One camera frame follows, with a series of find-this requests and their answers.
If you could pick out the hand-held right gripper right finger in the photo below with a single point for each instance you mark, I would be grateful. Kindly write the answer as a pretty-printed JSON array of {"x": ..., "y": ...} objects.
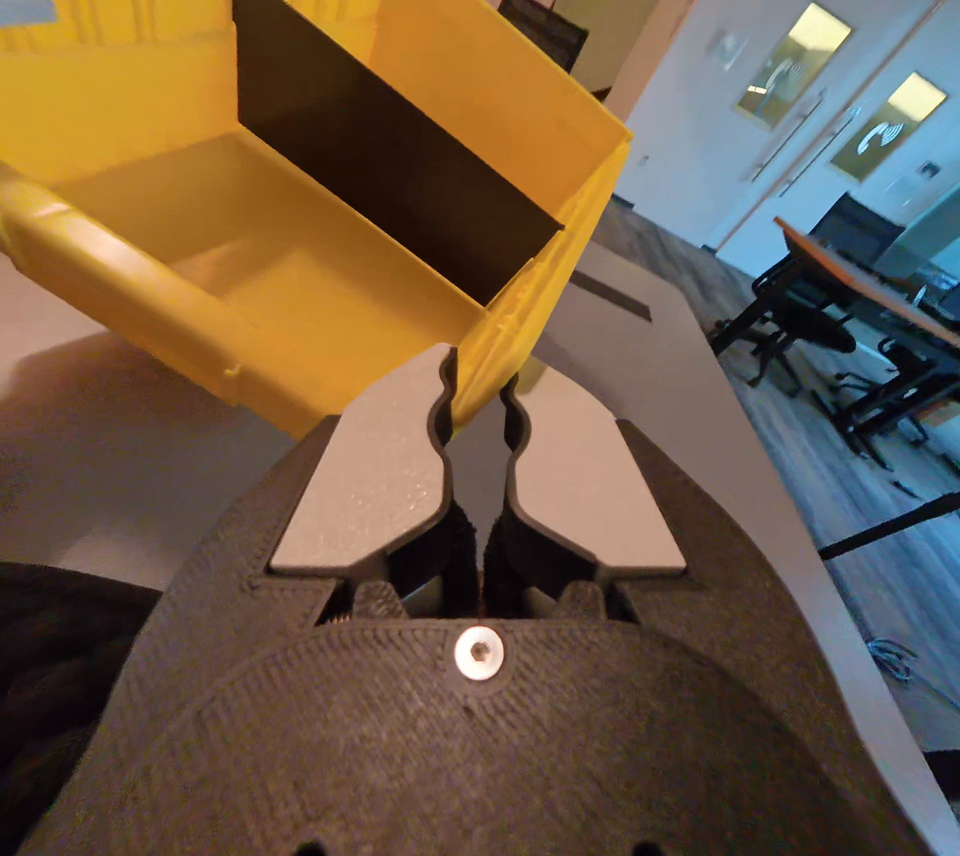
[{"x": 592, "y": 488}]

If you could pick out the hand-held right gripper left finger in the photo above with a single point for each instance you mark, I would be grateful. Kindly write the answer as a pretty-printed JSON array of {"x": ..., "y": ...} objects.
[{"x": 367, "y": 488}]

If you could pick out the yellow plastic bin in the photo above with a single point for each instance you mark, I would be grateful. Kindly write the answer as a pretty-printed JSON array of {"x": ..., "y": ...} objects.
[{"x": 300, "y": 286}]

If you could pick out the black bin divider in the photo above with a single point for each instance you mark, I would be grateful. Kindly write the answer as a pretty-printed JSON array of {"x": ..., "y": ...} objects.
[{"x": 375, "y": 143}]

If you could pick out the wooden background desk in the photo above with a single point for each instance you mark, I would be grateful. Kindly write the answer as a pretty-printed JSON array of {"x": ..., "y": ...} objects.
[{"x": 885, "y": 304}]

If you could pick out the black textured wrist pad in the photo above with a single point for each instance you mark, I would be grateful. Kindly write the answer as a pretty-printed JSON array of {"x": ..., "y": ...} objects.
[{"x": 52, "y": 646}]

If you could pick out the door window with phone sign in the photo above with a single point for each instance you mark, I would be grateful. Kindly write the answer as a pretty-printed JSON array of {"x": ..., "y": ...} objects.
[
  {"x": 889, "y": 124},
  {"x": 795, "y": 64}
]

